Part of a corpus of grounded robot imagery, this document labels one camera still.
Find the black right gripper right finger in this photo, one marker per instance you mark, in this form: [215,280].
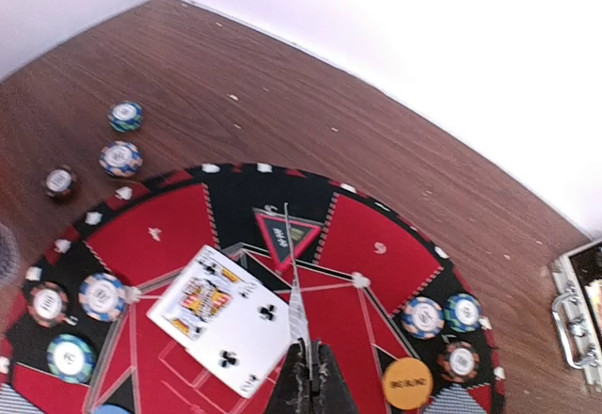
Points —
[328,390]

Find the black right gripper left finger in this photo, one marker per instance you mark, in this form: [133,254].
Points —
[291,394]

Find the orange big blind button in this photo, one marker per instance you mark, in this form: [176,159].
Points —
[407,383]

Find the clubs number card face-up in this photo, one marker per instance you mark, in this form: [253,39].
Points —
[246,341]

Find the dealt blue card seat eight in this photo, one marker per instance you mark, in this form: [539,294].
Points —
[454,400]

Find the green chips stack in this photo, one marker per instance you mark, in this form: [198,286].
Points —
[463,313]

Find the black triangular all-in marker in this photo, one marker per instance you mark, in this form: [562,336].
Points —
[286,237]

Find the blue small blind button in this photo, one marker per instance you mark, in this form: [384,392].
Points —
[111,409]

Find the blue cream chips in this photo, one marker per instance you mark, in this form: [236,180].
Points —
[102,297]

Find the blue cream poker chip stack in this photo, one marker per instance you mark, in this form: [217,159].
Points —
[121,159]

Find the red black poker chip stack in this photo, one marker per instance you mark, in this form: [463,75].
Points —
[60,182]

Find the green poker chip stack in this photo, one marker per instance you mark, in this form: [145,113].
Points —
[126,117]

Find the king of clubs card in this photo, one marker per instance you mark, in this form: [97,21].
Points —
[206,287]

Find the red black chips stack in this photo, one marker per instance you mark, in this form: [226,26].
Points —
[459,362]

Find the dealt blue card seat two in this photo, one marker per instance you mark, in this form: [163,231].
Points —
[11,402]

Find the round red black poker mat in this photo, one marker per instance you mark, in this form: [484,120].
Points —
[355,280]

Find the aluminium poker case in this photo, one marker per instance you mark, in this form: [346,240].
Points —
[576,309]

